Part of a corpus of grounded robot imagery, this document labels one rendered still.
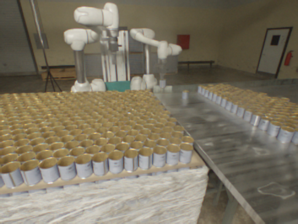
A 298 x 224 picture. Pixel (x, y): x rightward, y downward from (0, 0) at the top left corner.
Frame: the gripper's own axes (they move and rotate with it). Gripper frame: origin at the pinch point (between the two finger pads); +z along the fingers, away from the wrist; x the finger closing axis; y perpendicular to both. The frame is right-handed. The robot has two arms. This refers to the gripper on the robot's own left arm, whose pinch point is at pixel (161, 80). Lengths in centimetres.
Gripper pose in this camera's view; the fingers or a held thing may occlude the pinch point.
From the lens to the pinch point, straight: 174.8
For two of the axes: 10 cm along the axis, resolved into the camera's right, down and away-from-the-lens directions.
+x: -2.3, -4.0, 8.9
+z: 0.0, 9.1, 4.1
